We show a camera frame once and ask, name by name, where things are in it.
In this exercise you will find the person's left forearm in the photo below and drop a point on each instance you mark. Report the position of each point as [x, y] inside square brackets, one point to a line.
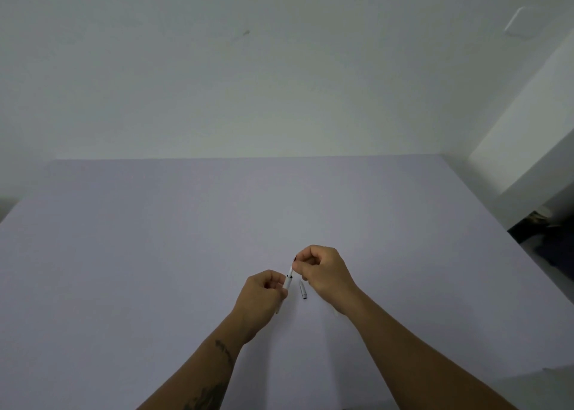
[210, 369]

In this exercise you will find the thin pen refill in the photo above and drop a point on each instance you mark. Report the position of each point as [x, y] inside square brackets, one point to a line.
[291, 270]

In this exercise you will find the person's right thumb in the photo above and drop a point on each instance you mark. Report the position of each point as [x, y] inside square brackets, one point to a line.
[301, 270]

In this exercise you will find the person's left hand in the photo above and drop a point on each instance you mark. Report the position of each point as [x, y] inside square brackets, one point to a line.
[253, 304]

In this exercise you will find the person's right hand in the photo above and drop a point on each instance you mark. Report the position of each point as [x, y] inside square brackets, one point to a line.
[329, 279]

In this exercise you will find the grey pen cap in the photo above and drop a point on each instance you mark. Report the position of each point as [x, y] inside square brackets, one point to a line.
[303, 290]

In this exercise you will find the white pen barrel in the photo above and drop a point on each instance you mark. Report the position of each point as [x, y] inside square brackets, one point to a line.
[286, 285]

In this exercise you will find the person's right forearm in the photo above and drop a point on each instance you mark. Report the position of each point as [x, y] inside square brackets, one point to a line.
[403, 360]

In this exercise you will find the dark cloth pile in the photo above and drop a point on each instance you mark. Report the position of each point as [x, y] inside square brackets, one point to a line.
[554, 248]

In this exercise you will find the person's left thumb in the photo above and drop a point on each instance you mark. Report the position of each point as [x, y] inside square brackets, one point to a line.
[274, 279]

